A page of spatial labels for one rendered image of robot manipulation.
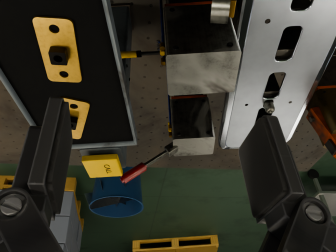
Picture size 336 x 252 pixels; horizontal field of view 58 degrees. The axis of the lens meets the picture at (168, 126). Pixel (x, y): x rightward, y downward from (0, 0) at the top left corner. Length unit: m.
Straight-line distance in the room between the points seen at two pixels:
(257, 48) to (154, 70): 0.47
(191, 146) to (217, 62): 0.28
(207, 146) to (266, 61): 0.22
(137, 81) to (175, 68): 0.59
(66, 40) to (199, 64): 0.18
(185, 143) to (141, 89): 0.42
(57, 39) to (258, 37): 0.34
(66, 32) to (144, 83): 0.70
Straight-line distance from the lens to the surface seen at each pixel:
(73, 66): 0.36
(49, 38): 0.34
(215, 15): 0.38
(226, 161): 1.46
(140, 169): 0.64
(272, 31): 0.56
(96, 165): 0.53
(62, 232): 2.90
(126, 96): 0.38
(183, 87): 0.45
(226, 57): 0.42
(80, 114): 0.42
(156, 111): 1.12
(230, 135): 0.76
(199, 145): 0.66
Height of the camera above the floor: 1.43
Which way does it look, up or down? 38 degrees down
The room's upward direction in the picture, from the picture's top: 177 degrees clockwise
